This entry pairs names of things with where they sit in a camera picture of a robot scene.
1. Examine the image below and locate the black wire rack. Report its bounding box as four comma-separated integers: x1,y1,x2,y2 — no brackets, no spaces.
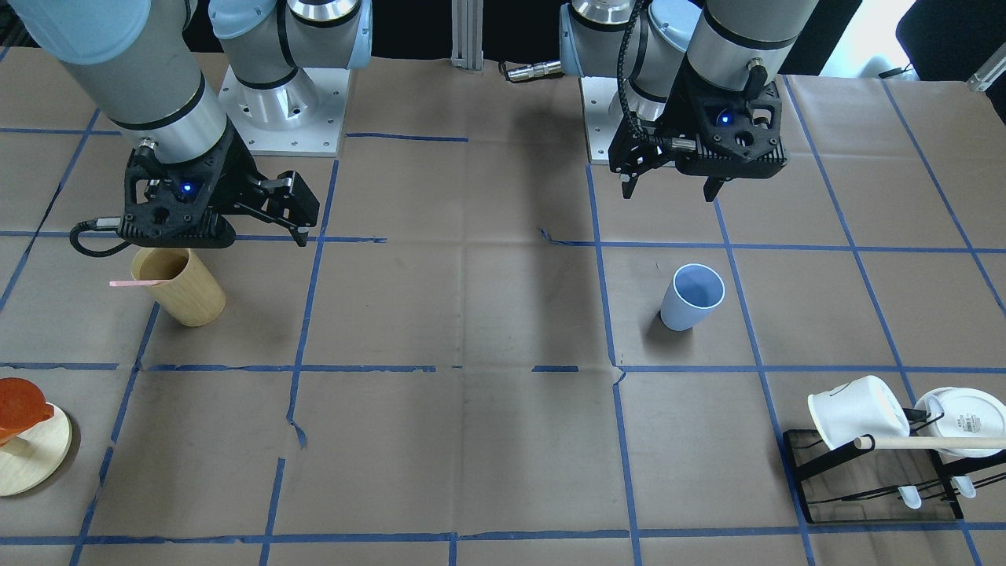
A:
783,428,964,524

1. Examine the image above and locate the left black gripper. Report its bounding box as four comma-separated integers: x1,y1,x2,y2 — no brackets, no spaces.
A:
608,61,789,203

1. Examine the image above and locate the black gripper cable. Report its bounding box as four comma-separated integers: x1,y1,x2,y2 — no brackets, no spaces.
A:
69,218,138,258

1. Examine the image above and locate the wooden bamboo cup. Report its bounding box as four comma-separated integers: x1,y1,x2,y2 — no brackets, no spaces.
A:
130,248,226,327

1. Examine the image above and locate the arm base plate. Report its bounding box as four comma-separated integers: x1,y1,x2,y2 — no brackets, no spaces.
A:
579,76,666,165
218,68,353,158

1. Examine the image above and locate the white mug on rack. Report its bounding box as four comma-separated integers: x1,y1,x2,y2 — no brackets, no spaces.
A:
807,375,910,449

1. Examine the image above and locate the wooden rack handle rod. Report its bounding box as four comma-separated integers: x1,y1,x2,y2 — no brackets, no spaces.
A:
852,435,1005,450

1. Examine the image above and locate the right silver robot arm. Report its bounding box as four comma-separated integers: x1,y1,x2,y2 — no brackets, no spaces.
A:
10,1,373,258

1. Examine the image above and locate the white round lid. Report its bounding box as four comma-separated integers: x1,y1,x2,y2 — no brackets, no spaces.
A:
915,387,1005,438

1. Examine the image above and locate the wooden mug tree stand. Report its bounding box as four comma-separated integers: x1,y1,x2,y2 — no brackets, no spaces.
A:
1,403,73,498

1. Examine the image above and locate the light blue cup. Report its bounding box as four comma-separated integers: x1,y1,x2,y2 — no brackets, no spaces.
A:
659,263,726,331

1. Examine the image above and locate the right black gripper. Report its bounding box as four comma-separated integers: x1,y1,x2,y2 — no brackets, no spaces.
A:
118,126,320,248

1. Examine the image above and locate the orange cup on stand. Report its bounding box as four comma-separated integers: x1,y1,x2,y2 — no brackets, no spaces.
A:
1,377,54,447

